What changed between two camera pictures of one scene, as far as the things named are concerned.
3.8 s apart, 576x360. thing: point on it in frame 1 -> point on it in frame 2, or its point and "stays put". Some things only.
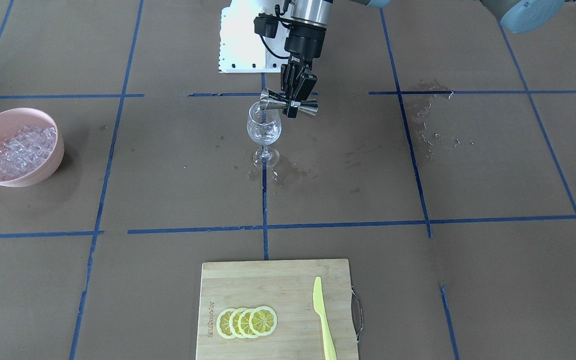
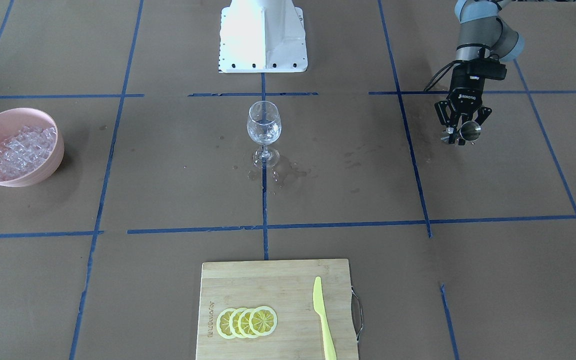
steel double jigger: (269, 100) -> (470, 131)
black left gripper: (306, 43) -> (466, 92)
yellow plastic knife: (330, 352) stays put
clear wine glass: (264, 127) stays put
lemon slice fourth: (263, 320) stays put
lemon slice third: (243, 323) stays put
